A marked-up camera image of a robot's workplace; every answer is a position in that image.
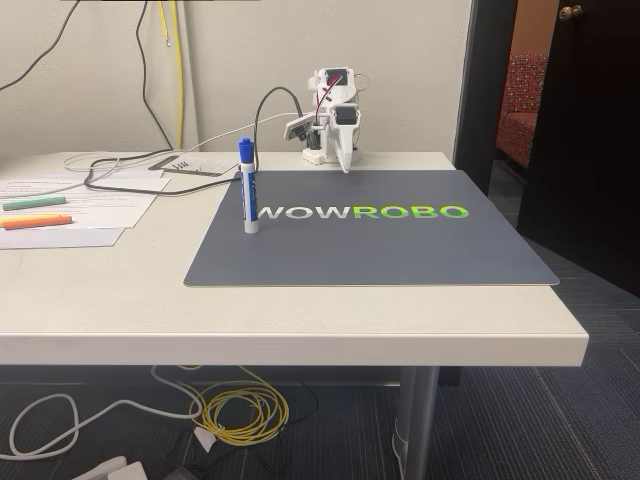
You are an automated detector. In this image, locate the coiled yellow floor cable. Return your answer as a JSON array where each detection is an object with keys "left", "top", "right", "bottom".
[{"left": 178, "top": 364, "right": 291, "bottom": 447}]

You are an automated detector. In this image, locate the white gripper camera box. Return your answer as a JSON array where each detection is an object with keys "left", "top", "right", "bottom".
[{"left": 284, "top": 114, "right": 314, "bottom": 142}]

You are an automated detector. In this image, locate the white floor cable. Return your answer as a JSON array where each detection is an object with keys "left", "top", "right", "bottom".
[{"left": 8, "top": 364, "right": 202, "bottom": 459}]

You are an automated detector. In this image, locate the dark door frame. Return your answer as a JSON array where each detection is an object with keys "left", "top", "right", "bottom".
[{"left": 451, "top": 0, "right": 519, "bottom": 197}]

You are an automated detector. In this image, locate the grey metal table leg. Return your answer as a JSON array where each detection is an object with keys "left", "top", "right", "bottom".
[{"left": 391, "top": 366, "right": 442, "bottom": 480}]

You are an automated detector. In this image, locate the white cable on table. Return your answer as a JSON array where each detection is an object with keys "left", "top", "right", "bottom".
[{"left": 63, "top": 113, "right": 297, "bottom": 174}]

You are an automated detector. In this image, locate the dark wooden door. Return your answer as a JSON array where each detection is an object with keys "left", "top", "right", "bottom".
[{"left": 516, "top": 0, "right": 640, "bottom": 301}]

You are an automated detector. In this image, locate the green marker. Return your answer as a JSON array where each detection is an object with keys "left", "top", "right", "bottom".
[{"left": 2, "top": 195, "right": 68, "bottom": 212}]

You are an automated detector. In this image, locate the printed white paper sheet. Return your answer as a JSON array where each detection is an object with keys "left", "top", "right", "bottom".
[{"left": 0, "top": 172, "right": 173, "bottom": 229}]

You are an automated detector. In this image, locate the blue Expo dry-erase marker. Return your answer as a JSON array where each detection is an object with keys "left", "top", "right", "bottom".
[{"left": 237, "top": 136, "right": 262, "bottom": 236}]

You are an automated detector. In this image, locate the black cable across table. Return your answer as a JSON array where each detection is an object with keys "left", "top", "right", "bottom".
[{"left": 77, "top": 0, "right": 242, "bottom": 202}]

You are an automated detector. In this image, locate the white power adapter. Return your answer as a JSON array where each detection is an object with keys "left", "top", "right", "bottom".
[{"left": 78, "top": 454, "right": 147, "bottom": 480}]

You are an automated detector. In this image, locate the grey WOWROBO mat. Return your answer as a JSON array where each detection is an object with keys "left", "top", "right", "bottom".
[{"left": 182, "top": 168, "right": 561, "bottom": 289}]

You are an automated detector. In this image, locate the plain white paper sheet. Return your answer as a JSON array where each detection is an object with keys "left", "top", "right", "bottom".
[{"left": 0, "top": 226, "right": 127, "bottom": 250}]

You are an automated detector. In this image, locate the black hanging wall cable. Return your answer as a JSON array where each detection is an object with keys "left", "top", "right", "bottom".
[{"left": 0, "top": 0, "right": 82, "bottom": 94}]

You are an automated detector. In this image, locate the yellow wall cable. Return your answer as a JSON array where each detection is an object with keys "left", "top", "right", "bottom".
[{"left": 156, "top": 0, "right": 185, "bottom": 151}]

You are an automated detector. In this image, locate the red patterned chair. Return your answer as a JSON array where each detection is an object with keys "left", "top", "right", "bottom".
[{"left": 494, "top": 51, "right": 550, "bottom": 169}]

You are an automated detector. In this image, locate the lined sheet with grey ruler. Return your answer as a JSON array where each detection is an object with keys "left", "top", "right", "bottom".
[{"left": 148, "top": 153, "right": 240, "bottom": 178}]

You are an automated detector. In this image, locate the orange marker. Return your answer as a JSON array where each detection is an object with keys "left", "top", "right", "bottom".
[{"left": 0, "top": 215, "right": 73, "bottom": 232}]

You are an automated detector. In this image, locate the black camera cable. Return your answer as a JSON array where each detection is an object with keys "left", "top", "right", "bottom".
[{"left": 252, "top": 86, "right": 305, "bottom": 174}]

